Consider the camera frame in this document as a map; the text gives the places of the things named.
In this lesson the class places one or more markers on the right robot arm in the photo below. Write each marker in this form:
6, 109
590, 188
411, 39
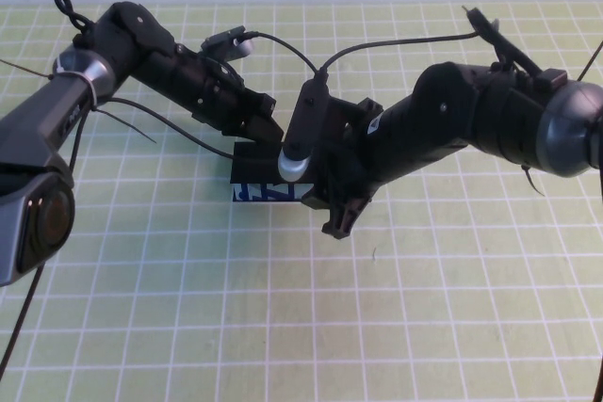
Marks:
518, 124

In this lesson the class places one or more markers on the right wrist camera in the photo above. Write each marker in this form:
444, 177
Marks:
304, 129

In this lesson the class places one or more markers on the green grid table mat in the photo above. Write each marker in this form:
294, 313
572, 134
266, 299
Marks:
282, 317

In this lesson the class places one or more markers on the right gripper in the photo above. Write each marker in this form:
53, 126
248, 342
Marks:
377, 152

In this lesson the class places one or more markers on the black printed glasses case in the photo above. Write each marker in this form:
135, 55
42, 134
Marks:
254, 171

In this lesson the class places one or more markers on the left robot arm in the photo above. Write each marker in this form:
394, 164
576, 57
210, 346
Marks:
132, 39

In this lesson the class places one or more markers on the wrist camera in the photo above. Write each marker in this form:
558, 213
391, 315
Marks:
304, 129
231, 42

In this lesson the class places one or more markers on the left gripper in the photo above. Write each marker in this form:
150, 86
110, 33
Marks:
216, 91

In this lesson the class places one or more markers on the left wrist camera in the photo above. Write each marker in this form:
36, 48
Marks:
231, 42

